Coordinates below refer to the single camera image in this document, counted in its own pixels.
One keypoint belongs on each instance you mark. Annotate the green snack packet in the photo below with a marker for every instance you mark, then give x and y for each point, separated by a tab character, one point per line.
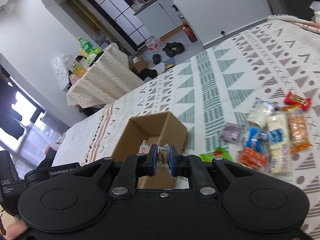
218	152

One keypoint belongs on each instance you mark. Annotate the black shoes pile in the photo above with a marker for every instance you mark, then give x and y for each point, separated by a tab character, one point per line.
171	49

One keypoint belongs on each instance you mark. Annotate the black framed glass door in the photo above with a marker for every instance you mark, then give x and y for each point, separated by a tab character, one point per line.
123	19

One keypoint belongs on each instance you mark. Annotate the green soda bottle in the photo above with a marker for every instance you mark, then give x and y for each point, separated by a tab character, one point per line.
86	46

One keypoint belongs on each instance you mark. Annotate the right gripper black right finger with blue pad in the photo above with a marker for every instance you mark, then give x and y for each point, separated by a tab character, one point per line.
193	168

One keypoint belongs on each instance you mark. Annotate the orange cracker package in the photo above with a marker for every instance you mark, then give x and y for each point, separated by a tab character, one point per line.
297	128

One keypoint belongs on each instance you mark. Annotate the brown cardboard box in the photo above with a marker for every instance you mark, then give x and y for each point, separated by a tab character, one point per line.
159	128

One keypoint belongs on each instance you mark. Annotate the long cream snack bar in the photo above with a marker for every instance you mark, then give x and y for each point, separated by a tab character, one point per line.
279	141

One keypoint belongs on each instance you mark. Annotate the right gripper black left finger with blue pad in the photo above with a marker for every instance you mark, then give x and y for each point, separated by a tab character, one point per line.
134	167

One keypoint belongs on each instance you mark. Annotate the pink white plastic bag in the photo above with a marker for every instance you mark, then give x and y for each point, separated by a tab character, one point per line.
153	43

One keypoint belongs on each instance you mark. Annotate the red chocolate bar wrapper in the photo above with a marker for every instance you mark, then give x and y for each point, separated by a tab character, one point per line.
294	99

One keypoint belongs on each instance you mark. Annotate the clear bottle yellow liquid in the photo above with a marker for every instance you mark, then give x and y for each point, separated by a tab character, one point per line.
74	66

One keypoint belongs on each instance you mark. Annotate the white cake clear package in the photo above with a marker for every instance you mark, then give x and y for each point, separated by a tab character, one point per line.
260	111

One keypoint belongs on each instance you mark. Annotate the small cardboard box on floor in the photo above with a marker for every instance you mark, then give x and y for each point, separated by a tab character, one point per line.
138	63

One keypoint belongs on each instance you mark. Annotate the patterned bed blanket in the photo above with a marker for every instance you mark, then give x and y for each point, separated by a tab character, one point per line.
217	86

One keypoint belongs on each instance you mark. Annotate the blue snack packet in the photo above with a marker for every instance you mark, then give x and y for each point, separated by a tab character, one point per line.
255	139

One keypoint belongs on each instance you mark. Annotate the white kitchen cabinet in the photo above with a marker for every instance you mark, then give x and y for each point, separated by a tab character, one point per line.
158	18

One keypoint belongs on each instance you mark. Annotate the person's hand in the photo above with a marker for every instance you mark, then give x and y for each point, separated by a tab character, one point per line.
11	227

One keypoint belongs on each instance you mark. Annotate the table with dotted cloth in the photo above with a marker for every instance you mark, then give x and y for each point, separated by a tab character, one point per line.
107	80

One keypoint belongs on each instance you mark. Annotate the purple snack packet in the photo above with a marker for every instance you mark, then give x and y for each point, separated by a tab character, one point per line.
231	132

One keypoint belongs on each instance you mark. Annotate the clear candy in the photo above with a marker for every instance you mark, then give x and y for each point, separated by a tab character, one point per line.
162	154

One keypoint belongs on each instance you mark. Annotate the orange-red snack packet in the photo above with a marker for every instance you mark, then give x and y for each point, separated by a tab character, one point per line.
252	159

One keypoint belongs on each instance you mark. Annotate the red bottle on floor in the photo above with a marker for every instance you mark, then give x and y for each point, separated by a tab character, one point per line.
189	32

